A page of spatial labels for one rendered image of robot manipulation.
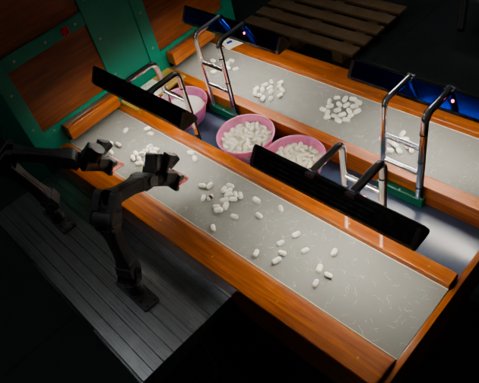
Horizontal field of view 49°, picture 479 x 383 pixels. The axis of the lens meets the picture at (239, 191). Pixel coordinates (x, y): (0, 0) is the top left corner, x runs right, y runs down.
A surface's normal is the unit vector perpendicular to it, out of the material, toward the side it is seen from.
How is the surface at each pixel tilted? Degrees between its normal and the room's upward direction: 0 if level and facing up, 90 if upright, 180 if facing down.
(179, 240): 0
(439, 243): 0
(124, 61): 90
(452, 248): 0
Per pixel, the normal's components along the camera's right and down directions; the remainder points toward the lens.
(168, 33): 0.71, 0.41
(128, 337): -0.19, -0.67
